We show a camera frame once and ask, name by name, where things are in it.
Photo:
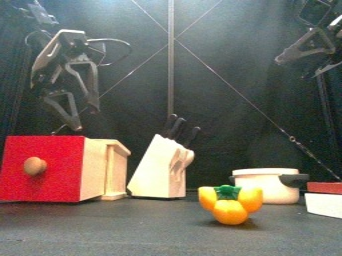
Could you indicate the yellow toy bell pepper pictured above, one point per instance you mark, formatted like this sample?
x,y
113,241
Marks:
x,y
231,204

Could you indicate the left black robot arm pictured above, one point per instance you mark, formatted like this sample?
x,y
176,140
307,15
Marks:
x,y
30,14

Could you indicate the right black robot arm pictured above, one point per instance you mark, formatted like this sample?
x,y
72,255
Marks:
x,y
329,110

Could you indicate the red wooden drawer box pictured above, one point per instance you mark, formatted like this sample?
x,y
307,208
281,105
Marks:
x,y
54,169

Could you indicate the wooden knife block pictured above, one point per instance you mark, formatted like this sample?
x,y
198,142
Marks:
x,y
161,170

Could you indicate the white toy pot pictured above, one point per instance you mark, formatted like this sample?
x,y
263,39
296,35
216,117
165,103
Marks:
x,y
271,185

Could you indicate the red and white box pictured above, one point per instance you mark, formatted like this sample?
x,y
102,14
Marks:
x,y
324,199

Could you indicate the metal frame pole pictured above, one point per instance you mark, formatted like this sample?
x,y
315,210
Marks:
x,y
170,56

